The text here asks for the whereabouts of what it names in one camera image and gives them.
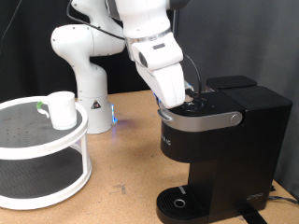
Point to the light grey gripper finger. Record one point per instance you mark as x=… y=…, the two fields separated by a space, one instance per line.
x=189 y=99

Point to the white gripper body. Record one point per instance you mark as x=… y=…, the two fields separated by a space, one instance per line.
x=165 y=81

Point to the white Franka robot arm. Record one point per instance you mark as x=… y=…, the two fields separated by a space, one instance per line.
x=90 y=81

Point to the black Keurig coffee machine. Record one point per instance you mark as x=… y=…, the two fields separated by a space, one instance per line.
x=243 y=155

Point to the black drip tray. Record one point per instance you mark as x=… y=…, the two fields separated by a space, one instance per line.
x=193 y=202

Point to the black tape strip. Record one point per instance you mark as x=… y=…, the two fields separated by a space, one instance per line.
x=252 y=216

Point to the black backdrop curtain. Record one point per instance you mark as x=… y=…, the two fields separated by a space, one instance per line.
x=28 y=62

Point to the white two-tier turntable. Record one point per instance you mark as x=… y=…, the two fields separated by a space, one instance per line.
x=37 y=151

